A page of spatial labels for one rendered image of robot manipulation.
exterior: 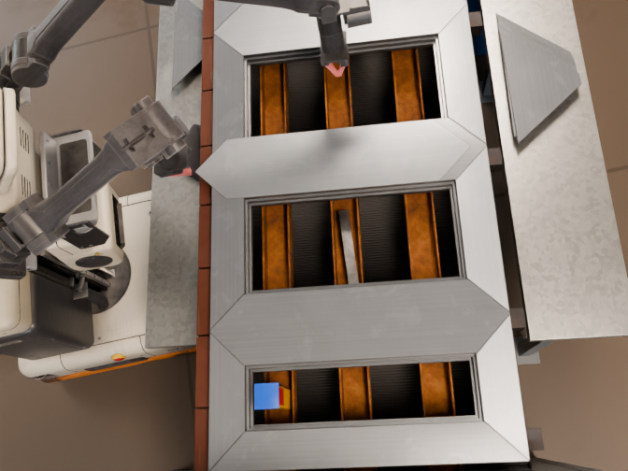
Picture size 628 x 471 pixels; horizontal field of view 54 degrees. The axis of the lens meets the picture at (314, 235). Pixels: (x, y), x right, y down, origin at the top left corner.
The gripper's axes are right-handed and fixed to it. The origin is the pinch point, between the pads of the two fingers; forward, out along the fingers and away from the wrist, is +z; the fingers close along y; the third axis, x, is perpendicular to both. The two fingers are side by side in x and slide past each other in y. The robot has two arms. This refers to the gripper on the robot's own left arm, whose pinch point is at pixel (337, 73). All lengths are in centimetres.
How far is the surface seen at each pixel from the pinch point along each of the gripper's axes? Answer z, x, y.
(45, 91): 76, 147, 90
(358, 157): 16.9, -3.1, -14.4
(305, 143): 15.3, 11.2, -9.1
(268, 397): 28, 21, -75
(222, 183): 17.0, 34.2, -18.8
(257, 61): 10.5, 24.9, 20.0
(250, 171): 16.5, 26.3, -15.9
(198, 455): 36, 40, -86
